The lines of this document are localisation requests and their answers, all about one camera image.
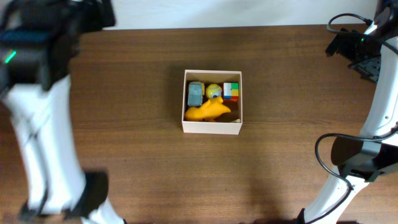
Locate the yellow grey toy truck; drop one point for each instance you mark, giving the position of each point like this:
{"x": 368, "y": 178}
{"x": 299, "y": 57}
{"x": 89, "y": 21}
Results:
{"x": 196, "y": 91}

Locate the pink cardboard box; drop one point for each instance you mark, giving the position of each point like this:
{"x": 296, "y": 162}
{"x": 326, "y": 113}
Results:
{"x": 221, "y": 124}

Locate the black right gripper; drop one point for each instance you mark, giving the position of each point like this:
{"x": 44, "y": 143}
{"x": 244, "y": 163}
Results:
{"x": 366, "y": 70}

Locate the orange rubber toy animal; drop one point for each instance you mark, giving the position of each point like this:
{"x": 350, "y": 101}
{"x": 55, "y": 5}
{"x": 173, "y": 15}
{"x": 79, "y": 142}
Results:
{"x": 208, "y": 111}

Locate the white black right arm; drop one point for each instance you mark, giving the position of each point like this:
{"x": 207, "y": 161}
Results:
{"x": 360, "y": 160}

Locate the yellow minion ball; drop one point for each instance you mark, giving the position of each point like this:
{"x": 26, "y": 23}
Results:
{"x": 213, "y": 91}

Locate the wooden pig rattle drum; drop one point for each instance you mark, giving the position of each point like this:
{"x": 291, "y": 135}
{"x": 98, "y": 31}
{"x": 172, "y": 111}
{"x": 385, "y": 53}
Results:
{"x": 236, "y": 121}

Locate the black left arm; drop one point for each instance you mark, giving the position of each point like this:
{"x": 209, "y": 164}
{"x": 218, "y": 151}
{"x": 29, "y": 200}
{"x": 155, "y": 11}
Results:
{"x": 38, "y": 41}

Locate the colourful puzzle cube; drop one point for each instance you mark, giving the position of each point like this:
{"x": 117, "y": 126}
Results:
{"x": 231, "y": 92}

